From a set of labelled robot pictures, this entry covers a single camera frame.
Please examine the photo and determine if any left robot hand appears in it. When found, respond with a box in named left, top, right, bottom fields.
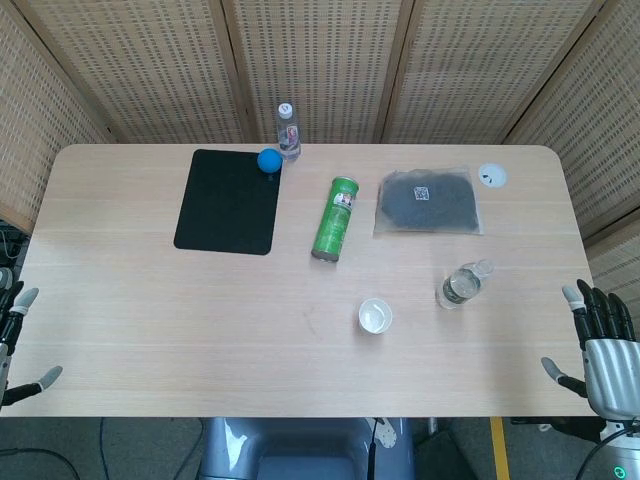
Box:
left=0, top=269, right=64, bottom=408

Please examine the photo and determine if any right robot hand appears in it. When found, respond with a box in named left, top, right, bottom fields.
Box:
left=541, top=278, right=640, bottom=419

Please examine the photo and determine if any clear plastic bottle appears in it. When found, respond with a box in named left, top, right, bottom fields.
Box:
left=436, top=259, right=496, bottom=310

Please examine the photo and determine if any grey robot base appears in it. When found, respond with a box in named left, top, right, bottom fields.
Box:
left=198, top=417, right=414, bottom=480

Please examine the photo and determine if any white paper cup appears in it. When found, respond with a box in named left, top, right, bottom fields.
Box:
left=357, top=297, right=394, bottom=335

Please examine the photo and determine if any pink labelled water bottle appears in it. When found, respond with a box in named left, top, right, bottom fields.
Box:
left=276, top=102, right=302, bottom=163

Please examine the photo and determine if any black mouse pad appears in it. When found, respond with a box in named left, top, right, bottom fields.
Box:
left=173, top=148, right=284, bottom=256

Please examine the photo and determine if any plastic bag of dark granules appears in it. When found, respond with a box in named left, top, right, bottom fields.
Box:
left=372, top=166, right=485, bottom=237

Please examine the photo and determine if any blue ball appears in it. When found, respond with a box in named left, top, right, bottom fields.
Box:
left=257, top=148, right=283, bottom=174

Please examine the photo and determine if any green chip can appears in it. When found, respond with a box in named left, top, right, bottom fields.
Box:
left=311, top=175, right=361, bottom=263

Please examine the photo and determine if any woven bamboo folding screen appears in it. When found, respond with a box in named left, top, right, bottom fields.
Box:
left=0, top=0, right=640, bottom=321

